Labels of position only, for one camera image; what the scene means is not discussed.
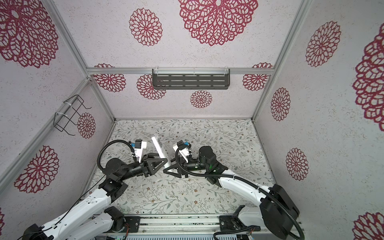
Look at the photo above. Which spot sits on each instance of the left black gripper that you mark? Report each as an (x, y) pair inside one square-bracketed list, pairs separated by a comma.
[(149, 163)]

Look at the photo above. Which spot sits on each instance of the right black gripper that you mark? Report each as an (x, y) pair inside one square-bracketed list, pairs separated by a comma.
[(174, 167)]

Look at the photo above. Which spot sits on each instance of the white remote control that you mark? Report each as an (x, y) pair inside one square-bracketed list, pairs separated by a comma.
[(161, 150)]

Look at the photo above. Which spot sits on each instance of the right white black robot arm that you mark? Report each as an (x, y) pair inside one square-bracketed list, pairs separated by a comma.
[(273, 207)]

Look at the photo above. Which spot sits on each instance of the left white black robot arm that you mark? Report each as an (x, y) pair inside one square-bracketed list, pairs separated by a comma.
[(95, 214)]

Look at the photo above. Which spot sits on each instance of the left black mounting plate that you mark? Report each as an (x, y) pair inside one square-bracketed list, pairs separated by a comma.
[(125, 225)]

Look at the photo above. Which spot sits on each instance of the black mounting plate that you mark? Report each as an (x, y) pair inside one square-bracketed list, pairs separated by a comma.
[(230, 224), (125, 225)]

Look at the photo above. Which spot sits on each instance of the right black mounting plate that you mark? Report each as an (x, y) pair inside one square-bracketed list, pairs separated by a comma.
[(230, 224)]

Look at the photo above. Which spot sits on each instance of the grey slotted metal shelf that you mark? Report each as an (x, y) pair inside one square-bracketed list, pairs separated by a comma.
[(191, 80)]

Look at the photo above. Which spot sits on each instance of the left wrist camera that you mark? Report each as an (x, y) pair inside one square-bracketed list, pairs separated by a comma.
[(139, 146)]

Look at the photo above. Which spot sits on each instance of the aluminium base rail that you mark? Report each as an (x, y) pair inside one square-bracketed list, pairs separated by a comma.
[(163, 225)]

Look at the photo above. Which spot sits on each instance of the black wire wall rack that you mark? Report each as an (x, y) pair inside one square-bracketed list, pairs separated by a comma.
[(64, 118)]

